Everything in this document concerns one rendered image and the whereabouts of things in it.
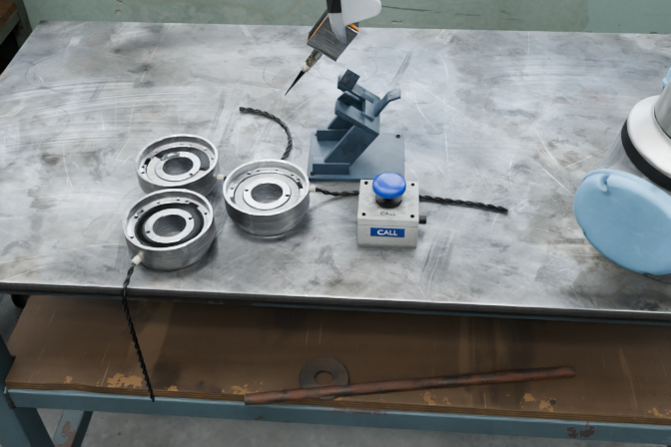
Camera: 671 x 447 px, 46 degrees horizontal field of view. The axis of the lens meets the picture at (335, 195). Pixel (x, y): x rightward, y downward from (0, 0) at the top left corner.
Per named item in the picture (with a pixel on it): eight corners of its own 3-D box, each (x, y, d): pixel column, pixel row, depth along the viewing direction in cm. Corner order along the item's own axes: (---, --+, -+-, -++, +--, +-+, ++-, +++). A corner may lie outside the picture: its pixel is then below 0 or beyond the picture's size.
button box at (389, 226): (356, 246, 93) (356, 217, 90) (360, 206, 98) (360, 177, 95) (425, 249, 92) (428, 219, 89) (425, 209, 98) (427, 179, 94)
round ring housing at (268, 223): (237, 247, 93) (233, 223, 90) (219, 193, 101) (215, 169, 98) (321, 227, 95) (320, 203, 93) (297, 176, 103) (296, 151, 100)
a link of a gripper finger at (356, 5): (382, 51, 89) (379, -28, 84) (332, 53, 90) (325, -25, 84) (383, 40, 92) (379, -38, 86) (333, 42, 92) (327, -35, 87)
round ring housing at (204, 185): (127, 204, 99) (120, 179, 97) (159, 153, 107) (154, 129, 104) (205, 215, 97) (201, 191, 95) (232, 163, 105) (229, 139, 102)
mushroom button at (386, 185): (370, 223, 92) (370, 191, 89) (371, 200, 95) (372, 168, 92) (404, 223, 92) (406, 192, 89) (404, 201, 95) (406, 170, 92)
